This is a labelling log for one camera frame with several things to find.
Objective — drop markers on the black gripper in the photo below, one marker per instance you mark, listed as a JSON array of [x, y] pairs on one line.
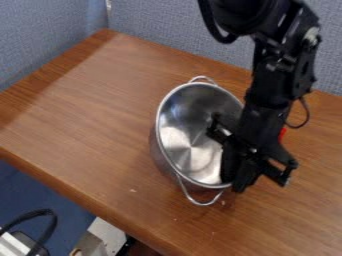
[[253, 151]]

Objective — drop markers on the metal pot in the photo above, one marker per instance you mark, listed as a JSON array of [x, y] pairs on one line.
[[185, 153]]

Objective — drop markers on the red star-shaped block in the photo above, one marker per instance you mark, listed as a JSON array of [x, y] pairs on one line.
[[283, 133]]

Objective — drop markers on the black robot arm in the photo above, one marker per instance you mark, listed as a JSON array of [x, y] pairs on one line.
[[285, 29]]

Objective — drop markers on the white object under table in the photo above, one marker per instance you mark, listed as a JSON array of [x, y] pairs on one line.
[[102, 240]]

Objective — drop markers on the black and white equipment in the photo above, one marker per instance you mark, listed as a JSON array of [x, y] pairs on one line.
[[20, 244]]

